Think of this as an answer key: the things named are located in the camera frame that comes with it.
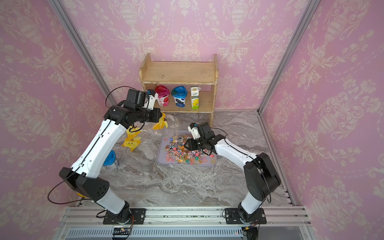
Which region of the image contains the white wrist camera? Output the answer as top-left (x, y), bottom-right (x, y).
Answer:
top-left (145, 90), bottom-right (158, 110)
top-left (188, 123), bottom-right (201, 140)

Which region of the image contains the pile of colourful candies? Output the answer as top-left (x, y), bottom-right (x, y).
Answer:
top-left (163, 134), bottom-right (217, 165)

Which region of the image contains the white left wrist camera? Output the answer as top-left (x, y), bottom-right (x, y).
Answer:
top-left (145, 90), bottom-right (158, 110)

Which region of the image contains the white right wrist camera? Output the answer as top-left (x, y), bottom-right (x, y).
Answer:
top-left (188, 123), bottom-right (201, 140)

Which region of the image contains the blue lid yogurt cup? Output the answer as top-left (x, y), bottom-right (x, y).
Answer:
top-left (171, 86), bottom-right (188, 108)

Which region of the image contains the lavender plastic tray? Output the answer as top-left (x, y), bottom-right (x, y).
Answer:
top-left (155, 129), bottom-right (218, 166)

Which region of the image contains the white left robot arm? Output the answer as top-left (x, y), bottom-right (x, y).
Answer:
top-left (59, 89), bottom-right (162, 224)

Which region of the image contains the green white juice carton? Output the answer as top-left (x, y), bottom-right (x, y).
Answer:
top-left (191, 86), bottom-right (201, 110)

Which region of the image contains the pink lid yogurt cup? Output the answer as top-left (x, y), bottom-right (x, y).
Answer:
top-left (155, 85), bottom-right (170, 107)

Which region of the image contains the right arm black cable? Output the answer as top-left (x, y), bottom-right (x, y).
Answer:
top-left (211, 127), bottom-right (272, 205)

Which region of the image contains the ziploc candy bag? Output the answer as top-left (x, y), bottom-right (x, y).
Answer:
top-left (126, 125), bottom-right (149, 141)
top-left (122, 137), bottom-right (141, 152)
top-left (150, 113), bottom-right (186, 139)

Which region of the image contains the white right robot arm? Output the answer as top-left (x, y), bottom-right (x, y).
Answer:
top-left (184, 122), bottom-right (282, 223)

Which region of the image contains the blue lid cup on table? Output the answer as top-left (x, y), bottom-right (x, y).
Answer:
top-left (103, 150), bottom-right (118, 169)

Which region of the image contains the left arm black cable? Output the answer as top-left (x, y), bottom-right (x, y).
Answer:
top-left (104, 85), bottom-right (136, 109)

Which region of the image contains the wooden shelf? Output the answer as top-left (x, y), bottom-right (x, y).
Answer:
top-left (139, 53), bottom-right (219, 127)

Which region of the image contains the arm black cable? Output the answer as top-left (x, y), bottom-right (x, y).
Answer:
top-left (211, 127), bottom-right (272, 205)
top-left (104, 85), bottom-right (136, 109)

